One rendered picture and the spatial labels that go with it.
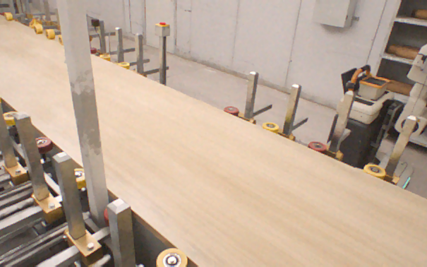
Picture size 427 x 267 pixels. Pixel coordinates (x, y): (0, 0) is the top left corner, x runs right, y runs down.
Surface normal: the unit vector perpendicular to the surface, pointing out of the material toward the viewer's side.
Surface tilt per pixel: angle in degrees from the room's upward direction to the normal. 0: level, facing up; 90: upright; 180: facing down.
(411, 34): 90
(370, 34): 90
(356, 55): 90
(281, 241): 0
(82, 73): 90
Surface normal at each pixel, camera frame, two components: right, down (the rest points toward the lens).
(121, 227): 0.74, 0.37
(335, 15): -0.67, 0.32
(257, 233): 0.07, -0.87
